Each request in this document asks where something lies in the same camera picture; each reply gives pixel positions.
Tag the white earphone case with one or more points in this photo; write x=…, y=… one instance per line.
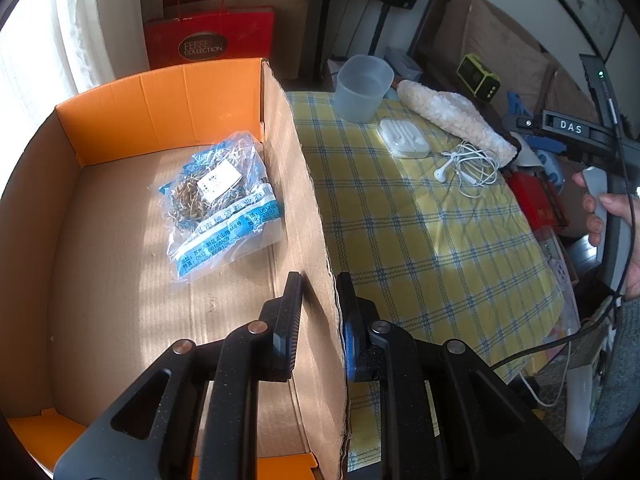
x=404, y=137

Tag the green and yellow device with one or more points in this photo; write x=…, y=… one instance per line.
x=477, y=77

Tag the plain brown cardboard box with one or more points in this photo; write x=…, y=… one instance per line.
x=297, y=35

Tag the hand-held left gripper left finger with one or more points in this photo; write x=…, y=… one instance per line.
x=288, y=332

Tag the blue plastic item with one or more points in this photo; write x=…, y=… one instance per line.
x=547, y=160

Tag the grey clothing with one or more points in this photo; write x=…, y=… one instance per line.
x=612, y=390

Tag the black speaker stand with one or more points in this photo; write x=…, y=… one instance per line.
x=380, y=27
x=324, y=35

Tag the yellow plaid tablecloth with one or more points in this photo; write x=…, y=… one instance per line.
x=410, y=240

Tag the red flat box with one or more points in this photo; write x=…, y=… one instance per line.
x=537, y=200

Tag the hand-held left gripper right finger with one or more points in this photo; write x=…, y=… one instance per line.
x=351, y=347

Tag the translucent plastic cup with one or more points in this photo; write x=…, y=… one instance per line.
x=361, y=91

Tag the person's right hand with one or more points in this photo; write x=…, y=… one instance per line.
x=631, y=220

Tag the white curtain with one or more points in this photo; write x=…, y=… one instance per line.
x=60, y=25

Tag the cardboard box with orange lining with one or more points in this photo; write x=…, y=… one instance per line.
x=115, y=320

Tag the clear bag of dried herbs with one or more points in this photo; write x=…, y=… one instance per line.
x=220, y=210

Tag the white power strip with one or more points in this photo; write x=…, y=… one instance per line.
x=561, y=271

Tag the brown sofa cushion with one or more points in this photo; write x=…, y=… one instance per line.
x=500, y=45

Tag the grey tissue box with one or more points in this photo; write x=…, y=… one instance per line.
x=404, y=62

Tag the red paper gift bag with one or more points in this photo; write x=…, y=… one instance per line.
x=210, y=40

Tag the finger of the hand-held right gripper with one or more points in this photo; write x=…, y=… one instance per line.
x=522, y=124

